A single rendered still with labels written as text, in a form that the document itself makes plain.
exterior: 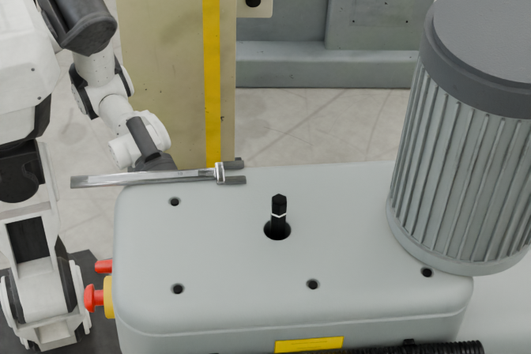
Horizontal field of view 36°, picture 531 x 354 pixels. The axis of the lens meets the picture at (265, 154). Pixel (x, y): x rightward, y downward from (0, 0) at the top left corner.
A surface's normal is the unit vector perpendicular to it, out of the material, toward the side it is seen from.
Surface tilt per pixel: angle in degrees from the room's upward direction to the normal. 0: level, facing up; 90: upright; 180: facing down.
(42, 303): 66
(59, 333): 31
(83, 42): 109
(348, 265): 0
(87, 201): 0
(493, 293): 0
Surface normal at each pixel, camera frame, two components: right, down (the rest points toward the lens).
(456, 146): -0.59, 0.56
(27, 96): 0.41, 0.69
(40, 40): 0.73, 0.09
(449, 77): -0.80, 0.41
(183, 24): 0.11, 0.71
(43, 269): -0.03, -0.81
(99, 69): 0.47, 0.82
